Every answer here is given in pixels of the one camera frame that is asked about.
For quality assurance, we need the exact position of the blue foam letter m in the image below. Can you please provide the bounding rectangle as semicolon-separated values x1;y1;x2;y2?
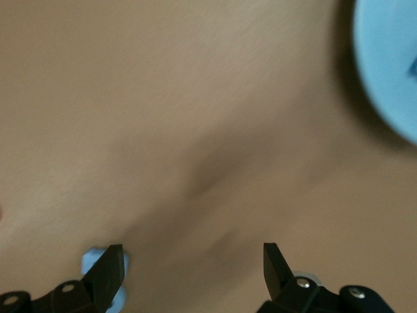
80;246;132;278

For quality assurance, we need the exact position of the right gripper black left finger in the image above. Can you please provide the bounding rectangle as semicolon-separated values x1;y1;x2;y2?
0;243;124;313

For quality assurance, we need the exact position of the blue round plate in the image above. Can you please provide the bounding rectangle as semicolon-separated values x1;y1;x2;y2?
352;0;417;147

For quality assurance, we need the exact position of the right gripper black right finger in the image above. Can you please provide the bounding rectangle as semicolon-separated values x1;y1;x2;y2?
259;242;397;313

